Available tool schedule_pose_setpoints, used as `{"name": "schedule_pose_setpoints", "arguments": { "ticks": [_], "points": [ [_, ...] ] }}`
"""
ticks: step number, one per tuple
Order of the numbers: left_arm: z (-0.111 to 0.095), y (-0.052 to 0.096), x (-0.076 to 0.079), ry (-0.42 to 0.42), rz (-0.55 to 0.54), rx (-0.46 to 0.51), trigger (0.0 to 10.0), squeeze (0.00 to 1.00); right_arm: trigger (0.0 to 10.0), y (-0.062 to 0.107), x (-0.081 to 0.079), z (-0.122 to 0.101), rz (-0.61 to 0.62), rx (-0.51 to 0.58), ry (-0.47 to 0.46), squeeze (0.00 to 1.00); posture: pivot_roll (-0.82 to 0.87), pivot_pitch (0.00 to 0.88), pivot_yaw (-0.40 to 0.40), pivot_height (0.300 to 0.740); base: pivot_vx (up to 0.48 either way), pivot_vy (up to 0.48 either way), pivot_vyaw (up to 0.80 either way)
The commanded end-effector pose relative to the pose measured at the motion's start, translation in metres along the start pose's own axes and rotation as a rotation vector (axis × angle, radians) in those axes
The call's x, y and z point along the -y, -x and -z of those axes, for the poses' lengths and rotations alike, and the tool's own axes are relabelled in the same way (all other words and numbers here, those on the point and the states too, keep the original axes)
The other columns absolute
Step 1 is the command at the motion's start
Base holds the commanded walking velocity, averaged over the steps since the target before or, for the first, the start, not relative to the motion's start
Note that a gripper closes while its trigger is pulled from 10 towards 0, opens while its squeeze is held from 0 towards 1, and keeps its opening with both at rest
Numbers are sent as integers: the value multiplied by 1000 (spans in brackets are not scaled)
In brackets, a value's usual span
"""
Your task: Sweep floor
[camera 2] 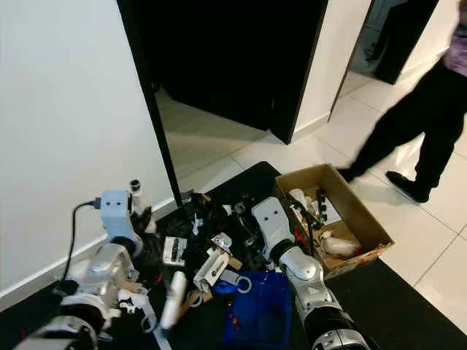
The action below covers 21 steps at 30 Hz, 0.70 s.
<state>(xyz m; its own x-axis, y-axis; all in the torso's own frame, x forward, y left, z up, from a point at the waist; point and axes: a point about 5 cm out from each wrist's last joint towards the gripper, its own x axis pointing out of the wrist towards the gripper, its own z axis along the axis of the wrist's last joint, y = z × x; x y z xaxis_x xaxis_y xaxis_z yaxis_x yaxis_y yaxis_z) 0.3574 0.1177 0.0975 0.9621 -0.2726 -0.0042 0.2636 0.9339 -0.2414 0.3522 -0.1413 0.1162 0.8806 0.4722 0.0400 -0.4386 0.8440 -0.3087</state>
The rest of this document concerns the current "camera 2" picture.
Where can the white switch plate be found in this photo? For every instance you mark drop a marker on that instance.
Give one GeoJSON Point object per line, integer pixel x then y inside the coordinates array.
{"type": "Point", "coordinates": [174, 250]}

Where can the white grey bracket device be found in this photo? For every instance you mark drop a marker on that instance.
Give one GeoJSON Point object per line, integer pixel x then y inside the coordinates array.
{"type": "Point", "coordinates": [213, 264]}

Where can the dark background door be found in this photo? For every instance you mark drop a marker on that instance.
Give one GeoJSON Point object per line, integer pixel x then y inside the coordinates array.
{"type": "Point", "coordinates": [405, 36]}

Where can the black open door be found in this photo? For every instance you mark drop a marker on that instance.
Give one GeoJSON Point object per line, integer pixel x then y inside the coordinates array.
{"type": "Point", "coordinates": [233, 58]}

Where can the person in black trousers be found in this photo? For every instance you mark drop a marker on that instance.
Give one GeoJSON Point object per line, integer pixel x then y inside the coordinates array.
{"type": "Point", "coordinates": [419, 109]}

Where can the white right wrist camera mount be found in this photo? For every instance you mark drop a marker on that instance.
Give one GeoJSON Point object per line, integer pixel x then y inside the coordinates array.
{"type": "Point", "coordinates": [271, 222]}

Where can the black door frame strip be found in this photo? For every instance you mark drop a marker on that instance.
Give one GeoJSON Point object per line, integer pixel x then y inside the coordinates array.
{"type": "Point", "coordinates": [144, 95]}

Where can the blue plastic bin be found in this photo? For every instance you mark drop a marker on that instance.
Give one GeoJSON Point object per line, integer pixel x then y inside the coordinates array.
{"type": "Point", "coordinates": [263, 310]}

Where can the white bottle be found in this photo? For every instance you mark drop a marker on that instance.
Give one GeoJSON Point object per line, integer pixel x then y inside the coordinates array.
{"type": "Point", "coordinates": [337, 244]}

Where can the brown cardboard box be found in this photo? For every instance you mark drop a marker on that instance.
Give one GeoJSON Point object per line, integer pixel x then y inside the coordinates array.
{"type": "Point", "coordinates": [354, 208]}

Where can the black floor mat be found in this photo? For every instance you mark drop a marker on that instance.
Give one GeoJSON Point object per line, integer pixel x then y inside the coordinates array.
{"type": "Point", "coordinates": [401, 313]}

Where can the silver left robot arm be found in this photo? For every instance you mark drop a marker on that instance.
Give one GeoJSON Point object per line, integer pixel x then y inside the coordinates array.
{"type": "Point", "coordinates": [109, 266]}

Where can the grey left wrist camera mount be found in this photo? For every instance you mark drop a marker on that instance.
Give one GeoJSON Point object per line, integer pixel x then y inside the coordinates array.
{"type": "Point", "coordinates": [117, 213]}

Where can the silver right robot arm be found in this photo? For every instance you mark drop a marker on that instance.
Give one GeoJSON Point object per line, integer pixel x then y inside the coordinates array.
{"type": "Point", "coordinates": [303, 271]}

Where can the small red clip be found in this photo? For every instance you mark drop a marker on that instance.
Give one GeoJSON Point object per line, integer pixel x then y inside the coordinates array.
{"type": "Point", "coordinates": [234, 321]}

